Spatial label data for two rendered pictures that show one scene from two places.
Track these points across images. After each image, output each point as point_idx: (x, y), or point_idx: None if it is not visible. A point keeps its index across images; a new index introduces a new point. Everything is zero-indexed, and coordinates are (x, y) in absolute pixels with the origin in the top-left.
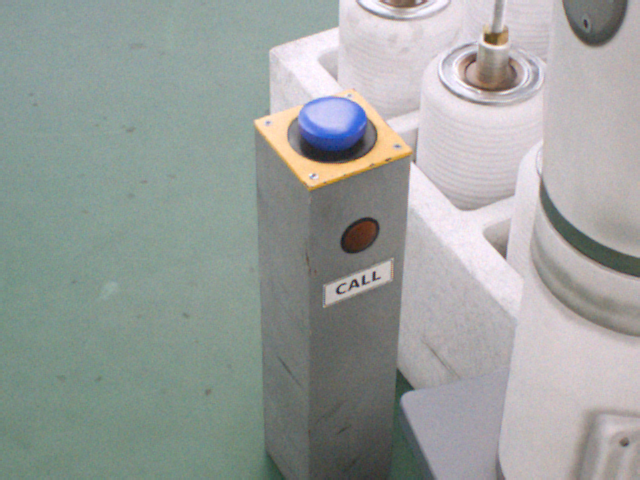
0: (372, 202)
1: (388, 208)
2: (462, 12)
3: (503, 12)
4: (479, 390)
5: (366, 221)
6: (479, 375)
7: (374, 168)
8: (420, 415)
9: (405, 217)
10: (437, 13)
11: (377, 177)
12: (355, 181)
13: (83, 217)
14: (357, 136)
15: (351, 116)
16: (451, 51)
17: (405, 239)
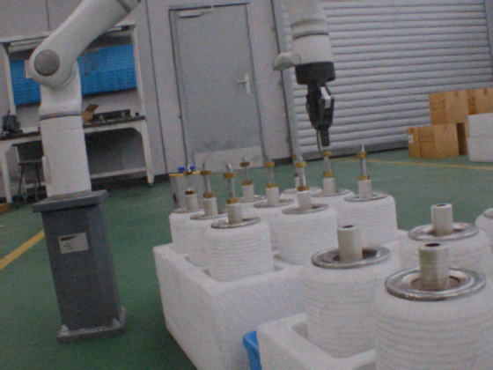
0: (174, 188)
1: (176, 192)
2: (293, 197)
3: (244, 173)
4: (100, 191)
5: (174, 193)
6: (105, 191)
7: (173, 176)
8: (99, 190)
9: (179, 198)
10: (286, 193)
11: (173, 180)
12: (172, 178)
13: None
14: (179, 169)
15: (183, 166)
16: (261, 195)
17: (180, 207)
